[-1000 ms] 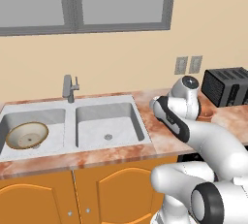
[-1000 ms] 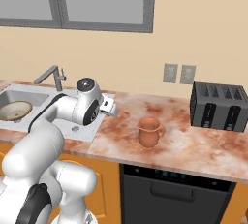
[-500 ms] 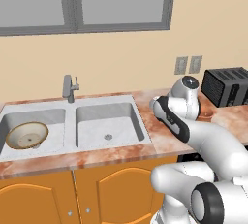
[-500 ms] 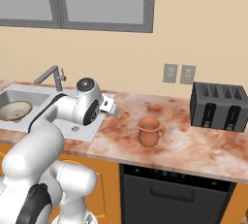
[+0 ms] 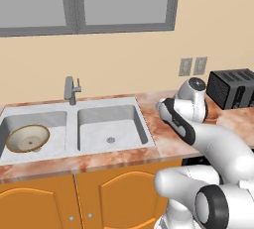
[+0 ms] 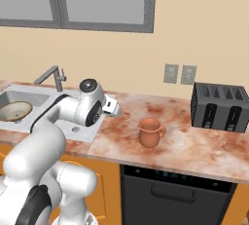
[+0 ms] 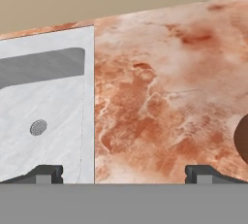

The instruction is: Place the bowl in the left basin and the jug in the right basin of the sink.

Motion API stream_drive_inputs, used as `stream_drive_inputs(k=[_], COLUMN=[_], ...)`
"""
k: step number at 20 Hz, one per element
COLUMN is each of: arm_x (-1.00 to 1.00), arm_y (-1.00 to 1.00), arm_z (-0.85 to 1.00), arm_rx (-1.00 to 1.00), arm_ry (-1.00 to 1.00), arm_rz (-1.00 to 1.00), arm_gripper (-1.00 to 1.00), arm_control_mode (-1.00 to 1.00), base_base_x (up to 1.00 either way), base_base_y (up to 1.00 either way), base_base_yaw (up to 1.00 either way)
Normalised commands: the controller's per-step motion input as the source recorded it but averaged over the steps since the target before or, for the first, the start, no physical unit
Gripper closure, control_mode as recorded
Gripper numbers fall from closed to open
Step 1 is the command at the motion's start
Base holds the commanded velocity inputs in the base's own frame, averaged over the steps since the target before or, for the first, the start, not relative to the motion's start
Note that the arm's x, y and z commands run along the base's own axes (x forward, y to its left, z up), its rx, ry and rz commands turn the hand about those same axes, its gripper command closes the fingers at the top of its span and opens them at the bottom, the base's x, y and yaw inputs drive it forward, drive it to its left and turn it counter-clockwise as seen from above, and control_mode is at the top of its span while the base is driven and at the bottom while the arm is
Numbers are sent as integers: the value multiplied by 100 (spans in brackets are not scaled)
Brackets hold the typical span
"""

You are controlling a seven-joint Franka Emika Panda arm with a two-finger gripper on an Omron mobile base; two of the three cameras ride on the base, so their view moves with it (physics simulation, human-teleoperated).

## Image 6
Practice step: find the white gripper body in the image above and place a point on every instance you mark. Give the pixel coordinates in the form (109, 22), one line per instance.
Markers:
(116, 109)

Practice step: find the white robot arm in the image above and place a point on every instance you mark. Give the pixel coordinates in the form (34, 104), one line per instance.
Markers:
(35, 151)

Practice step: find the terracotta jug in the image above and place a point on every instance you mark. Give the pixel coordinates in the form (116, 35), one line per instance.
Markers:
(149, 132)

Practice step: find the steel double sink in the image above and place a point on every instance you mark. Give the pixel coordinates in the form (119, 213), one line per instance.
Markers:
(48, 105)

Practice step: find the grey sink tap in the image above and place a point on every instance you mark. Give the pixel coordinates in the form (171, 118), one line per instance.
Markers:
(53, 75)

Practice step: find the beige bowl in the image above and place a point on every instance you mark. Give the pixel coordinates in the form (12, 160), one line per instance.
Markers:
(14, 111)

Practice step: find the orange cupboard door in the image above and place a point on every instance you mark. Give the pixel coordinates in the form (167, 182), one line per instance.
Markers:
(103, 190)

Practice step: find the black four-slot toaster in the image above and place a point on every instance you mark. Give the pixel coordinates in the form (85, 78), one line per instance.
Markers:
(221, 107)

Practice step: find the black dishwasher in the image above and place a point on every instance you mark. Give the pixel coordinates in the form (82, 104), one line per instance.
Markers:
(176, 196)

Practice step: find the grey framed window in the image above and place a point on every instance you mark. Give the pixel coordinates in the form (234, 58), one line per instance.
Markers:
(78, 0)

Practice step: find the grey wall socket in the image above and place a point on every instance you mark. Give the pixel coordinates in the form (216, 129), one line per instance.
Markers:
(170, 73)
(188, 74)

